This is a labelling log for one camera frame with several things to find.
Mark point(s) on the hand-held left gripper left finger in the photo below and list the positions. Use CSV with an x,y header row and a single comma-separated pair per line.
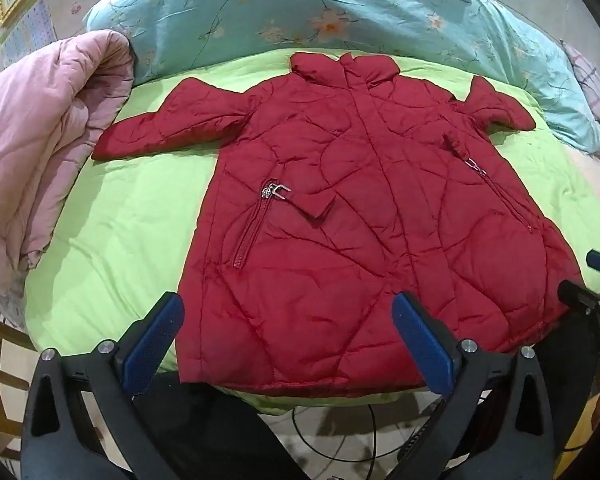
x,y
152,341

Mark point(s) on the pink quilt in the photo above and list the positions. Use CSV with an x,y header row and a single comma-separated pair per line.
x,y
35,135

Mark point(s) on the wooden chair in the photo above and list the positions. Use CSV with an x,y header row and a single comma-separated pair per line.
x,y
0,410

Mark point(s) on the pink plaid cloth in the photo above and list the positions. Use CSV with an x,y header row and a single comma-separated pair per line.
x,y
592,90

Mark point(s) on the red quilted jacket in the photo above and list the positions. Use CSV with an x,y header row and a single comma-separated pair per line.
x,y
360,220

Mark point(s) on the green bed sheet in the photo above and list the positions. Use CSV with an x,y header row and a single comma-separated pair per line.
x,y
130,220

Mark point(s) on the pale pink bed sheet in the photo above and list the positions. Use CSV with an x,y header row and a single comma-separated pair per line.
x,y
597,190

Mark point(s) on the light blue floral quilt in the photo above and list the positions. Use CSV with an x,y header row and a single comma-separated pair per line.
x,y
280,10

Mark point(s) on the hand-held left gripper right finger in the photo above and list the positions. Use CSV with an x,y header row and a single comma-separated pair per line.
x,y
424,341

